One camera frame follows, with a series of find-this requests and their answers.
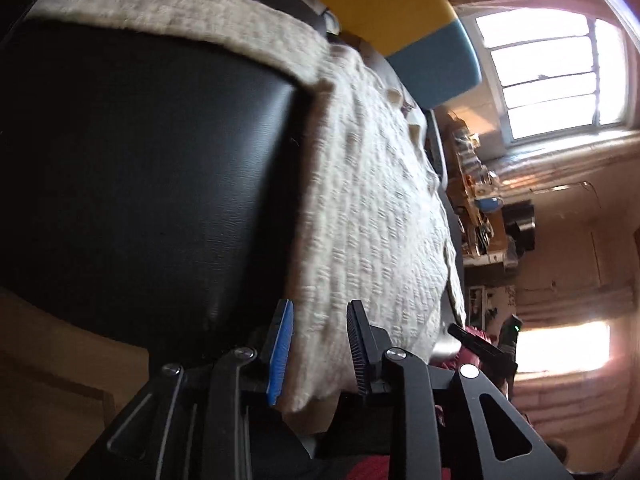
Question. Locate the cream knitted sweater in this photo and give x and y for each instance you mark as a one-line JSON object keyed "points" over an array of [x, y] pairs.
{"points": [[371, 226]]}

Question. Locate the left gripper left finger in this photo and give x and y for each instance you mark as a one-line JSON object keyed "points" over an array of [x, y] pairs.
{"points": [[194, 423]]}

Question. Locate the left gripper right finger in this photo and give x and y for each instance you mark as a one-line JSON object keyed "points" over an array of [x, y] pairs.
{"points": [[443, 423]]}

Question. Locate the black monitor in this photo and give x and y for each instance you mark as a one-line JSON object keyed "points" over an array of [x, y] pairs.
{"points": [[520, 224]]}

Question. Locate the cluttered wooden table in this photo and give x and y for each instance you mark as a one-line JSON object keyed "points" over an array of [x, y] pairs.
{"points": [[474, 192]]}

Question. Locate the bright barred window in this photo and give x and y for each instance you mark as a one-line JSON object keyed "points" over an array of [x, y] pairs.
{"points": [[555, 71]]}

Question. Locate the black leather ottoman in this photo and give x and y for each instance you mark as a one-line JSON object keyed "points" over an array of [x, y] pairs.
{"points": [[150, 184]]}

